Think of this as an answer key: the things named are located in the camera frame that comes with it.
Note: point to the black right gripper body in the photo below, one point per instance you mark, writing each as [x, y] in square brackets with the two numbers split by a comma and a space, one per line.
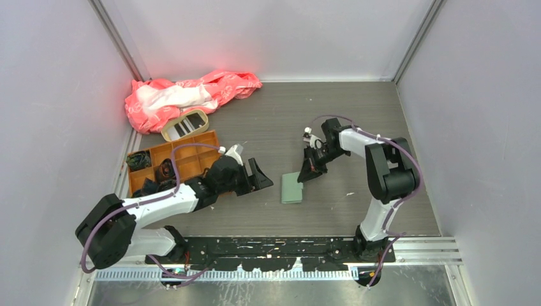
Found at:
[325, 154]

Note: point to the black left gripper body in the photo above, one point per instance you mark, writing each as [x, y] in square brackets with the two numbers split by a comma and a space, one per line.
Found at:
[240, 182]

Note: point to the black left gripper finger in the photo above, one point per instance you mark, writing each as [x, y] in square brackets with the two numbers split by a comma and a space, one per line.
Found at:
[257, 173]
[258, 185]

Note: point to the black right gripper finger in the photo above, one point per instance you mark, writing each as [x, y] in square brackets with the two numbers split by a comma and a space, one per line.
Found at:
[307, 162]
[319, 171]

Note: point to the green leather card holder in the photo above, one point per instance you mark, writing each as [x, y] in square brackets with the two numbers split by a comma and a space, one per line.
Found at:
[291, 189]

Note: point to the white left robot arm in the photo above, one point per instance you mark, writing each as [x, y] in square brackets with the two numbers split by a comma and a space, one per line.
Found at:
[115, 228]

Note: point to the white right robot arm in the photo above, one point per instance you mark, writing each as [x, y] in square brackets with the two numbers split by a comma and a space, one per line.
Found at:
[393, 175]

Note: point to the beige oval card tray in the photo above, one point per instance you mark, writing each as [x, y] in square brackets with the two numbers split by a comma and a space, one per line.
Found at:
[191, 123]

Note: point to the orange compartment organizer box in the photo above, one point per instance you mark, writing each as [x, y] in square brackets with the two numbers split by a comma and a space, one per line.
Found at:
[191, 157]

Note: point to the black roll in organizer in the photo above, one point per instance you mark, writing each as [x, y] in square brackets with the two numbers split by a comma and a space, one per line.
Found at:
[165, 175]

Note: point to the dark bundle in organizer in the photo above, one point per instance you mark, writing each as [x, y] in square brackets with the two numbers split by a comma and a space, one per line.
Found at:
[138, 160]

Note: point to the pink and white plastic bag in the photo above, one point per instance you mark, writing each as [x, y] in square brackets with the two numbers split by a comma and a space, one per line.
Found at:
[154, 103]

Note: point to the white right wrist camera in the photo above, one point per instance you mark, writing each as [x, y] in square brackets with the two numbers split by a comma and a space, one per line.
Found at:
[311, 140]

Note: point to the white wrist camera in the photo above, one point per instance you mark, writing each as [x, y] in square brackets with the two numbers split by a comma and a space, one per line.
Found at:
[311, 140]
[234, 151]

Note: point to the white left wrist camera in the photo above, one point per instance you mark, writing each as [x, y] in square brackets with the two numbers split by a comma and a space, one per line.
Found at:
[234, 151]

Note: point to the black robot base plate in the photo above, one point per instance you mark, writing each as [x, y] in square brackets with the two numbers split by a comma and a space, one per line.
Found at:
[270, 254]

